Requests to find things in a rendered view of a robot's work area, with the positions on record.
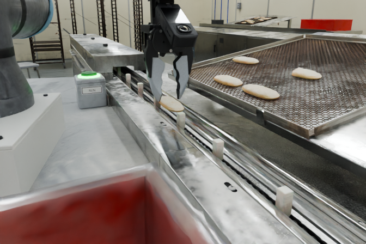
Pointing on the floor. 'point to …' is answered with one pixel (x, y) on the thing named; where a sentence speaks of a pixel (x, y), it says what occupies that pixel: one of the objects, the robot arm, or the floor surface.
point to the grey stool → (29, 67)
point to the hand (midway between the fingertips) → (170, 95)
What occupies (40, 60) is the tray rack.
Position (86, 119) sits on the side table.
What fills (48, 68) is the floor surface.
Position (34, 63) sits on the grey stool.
